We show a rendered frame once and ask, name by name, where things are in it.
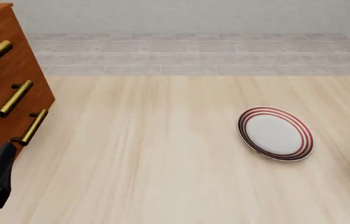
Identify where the wooden cabinet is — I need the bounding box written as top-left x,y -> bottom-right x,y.
0,2 -> 56,170

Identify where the white plate with red rings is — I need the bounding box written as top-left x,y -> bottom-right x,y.
237,106 -> 316,163

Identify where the short brass drawer handle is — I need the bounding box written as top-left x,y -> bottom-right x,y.
10,108 -> 49,147

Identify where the medium brass drawer handle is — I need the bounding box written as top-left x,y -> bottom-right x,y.
0,80 -> 34,118

